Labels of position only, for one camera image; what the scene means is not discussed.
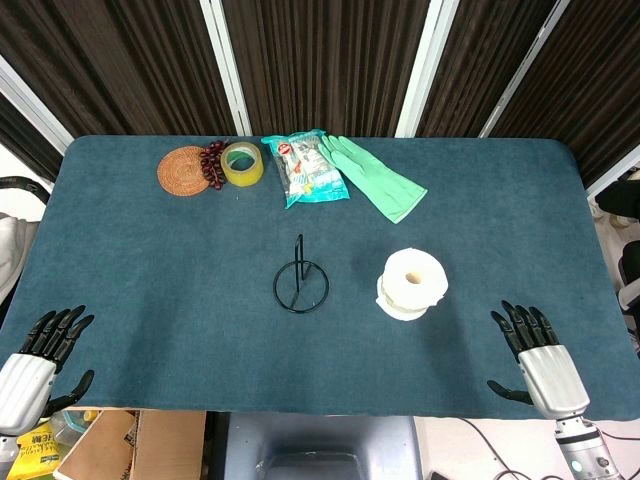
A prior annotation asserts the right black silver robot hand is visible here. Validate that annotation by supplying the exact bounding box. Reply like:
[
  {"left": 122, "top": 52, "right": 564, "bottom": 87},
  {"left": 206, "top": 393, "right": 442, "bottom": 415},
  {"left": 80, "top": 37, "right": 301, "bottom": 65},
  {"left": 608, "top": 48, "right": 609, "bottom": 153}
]
[{"left": 486, "top": 299, "right": 592, "bottom": 421}]

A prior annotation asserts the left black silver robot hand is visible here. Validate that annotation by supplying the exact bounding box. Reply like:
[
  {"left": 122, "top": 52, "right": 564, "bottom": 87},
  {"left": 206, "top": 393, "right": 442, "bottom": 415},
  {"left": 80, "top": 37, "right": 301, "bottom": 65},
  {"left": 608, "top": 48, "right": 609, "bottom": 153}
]
[{"left": 0, "top": 304, "right": 96, "bottom": 437}]

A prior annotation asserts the white paper towel roll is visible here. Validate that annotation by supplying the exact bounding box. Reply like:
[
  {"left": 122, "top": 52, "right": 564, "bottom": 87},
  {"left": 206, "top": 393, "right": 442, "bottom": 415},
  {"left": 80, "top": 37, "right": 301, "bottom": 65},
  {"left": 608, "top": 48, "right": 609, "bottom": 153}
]
[{"left": 375, "top": 246, "right": 448, "bottom": 323}]

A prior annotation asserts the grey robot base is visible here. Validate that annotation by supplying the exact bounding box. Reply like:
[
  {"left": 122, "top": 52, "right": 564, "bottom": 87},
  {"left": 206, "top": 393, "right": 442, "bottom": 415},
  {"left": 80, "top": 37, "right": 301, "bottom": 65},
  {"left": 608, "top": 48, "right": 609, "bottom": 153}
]
[{"left": 225, "top": 412, "right": 427, "bottom": 480}]

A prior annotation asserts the clear plastic container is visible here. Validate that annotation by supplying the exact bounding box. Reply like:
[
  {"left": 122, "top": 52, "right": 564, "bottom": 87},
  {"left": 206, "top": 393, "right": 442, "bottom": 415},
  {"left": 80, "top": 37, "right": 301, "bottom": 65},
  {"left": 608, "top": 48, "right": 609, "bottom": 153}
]
[{"left": 48, "top": 408, "right": 102, "bottom": 447}]

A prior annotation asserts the yellow printed bag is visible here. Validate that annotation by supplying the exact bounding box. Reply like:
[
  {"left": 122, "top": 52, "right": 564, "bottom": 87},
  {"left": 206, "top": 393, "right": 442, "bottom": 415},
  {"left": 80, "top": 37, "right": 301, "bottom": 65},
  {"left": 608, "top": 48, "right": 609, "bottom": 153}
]
[{"left": 4, "top": 422, "right": 66, "bottom": 480}]

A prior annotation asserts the black office chair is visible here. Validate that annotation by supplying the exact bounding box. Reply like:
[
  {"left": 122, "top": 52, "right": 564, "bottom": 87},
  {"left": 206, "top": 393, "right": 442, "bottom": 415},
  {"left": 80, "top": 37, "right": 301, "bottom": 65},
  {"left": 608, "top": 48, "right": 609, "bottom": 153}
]
[{"left": 616, "top": 243, "right": 640, "bottom": 312}]

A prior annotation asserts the brown cardboard box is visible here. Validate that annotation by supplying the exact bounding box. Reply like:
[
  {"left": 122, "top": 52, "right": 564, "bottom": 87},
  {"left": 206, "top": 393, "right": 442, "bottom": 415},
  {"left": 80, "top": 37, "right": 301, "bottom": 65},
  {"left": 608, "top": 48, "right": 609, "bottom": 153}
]
[{"left": 53, "top": 408, "right": 207, "bottom": 480}]

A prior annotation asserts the blue table cloth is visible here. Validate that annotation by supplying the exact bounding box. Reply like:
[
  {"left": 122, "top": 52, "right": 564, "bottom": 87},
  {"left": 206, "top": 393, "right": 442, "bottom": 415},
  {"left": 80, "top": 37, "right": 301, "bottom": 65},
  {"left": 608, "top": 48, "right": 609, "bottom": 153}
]
[{"left": 0, "top": 133, "right": 640, "bottom": 421}]

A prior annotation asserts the black curved tube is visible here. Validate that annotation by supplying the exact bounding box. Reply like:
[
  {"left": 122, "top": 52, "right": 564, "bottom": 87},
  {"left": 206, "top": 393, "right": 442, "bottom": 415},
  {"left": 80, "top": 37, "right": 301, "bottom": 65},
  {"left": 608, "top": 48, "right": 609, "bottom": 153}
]
[{"left": 0, "top": 174, "right": 52, "bottom": 206}]

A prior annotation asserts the round woven orange coaster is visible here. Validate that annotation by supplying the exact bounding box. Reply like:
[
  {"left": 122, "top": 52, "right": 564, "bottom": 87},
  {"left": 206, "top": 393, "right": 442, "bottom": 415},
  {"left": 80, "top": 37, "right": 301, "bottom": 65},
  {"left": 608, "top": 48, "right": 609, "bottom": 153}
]
[{"left": 156, "top": 145, "right": 209, "bottom": 194}]

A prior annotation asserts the green rubber glove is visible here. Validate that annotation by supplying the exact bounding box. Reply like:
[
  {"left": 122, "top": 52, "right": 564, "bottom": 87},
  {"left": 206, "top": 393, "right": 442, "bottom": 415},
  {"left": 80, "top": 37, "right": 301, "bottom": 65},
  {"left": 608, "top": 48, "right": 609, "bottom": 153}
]
[{"left": 318, "top": 134, "right": 429, "bottom": 225}]

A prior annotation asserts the dark red grape bunch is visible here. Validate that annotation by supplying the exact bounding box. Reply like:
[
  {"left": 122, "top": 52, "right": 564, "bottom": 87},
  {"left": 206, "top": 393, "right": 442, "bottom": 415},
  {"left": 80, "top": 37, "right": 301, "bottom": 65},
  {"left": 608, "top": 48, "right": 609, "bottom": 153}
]
[{"left": 198, "top": 139, "right": 230, "bottom": 192}]

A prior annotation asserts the yellow packing tape roll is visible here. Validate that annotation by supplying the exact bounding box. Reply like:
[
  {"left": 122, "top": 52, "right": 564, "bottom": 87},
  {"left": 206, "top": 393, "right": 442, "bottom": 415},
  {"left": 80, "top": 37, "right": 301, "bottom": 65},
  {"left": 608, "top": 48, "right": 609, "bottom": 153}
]
[{"left": 220, "top": 141, "right": 265, "bottom": 189}]

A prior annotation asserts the teal plastic snack package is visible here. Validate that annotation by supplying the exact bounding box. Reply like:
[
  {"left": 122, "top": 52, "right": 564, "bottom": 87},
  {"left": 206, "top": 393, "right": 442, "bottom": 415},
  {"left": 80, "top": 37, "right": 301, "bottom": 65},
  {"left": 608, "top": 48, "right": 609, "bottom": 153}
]
[{"left": 260, "top": 128, "right": 351, "bottom": 210}]

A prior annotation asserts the black cable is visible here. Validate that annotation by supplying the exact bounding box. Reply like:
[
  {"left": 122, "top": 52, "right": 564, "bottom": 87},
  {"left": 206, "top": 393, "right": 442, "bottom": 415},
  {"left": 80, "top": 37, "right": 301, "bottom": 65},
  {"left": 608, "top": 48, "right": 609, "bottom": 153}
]
[{"left": 459, "top": 417, "right": 564, "bottom": 480}]

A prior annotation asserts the white partition post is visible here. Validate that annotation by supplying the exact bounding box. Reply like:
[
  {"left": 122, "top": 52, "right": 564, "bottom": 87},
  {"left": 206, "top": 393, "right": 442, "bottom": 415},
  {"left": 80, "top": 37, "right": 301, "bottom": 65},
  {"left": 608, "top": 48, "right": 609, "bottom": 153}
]
[
  {"left": 478, "top": 0, "right": 572, "bottom": 140},
  {"left": 0, "top": 53, "right": 73, "bottom": 155},
  {"left": 199, "top": 0, "right": 253, "bottom": 137},
  {"left": 394, "top": 0, "right": 460, "bottom": 139},
  {"left": 583, "top": 158, "right": 640, "bottom": 197}
]

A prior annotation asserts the black metal wire holder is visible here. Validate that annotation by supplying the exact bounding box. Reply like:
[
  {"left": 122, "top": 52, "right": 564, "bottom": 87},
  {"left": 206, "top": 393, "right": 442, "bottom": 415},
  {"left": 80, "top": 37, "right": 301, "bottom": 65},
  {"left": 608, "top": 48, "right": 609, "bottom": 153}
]
[{"left": 272, "top": 233, "right": 331, "bottom": 315}]

